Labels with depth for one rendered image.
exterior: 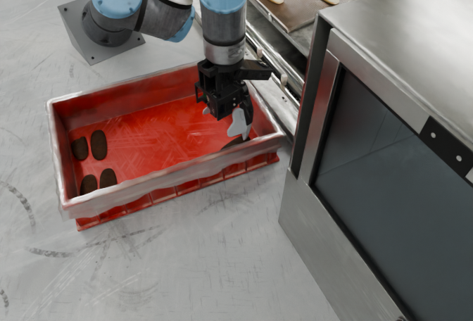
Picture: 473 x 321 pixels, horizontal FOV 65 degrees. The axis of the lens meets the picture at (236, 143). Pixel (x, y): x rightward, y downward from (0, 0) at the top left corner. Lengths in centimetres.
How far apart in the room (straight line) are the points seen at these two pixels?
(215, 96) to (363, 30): 37
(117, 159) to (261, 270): 43
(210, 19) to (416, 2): 30
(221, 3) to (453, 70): 35
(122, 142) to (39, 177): 20
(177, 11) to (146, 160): 41
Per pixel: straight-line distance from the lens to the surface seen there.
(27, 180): 98
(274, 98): 98
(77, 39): 125
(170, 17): 108
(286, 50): 122
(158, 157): 91
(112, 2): 105
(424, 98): 37
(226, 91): 72
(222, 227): 80
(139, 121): 100
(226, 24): 63
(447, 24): 47
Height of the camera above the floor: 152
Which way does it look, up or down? 50 degrees down
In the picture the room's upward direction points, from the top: straight up
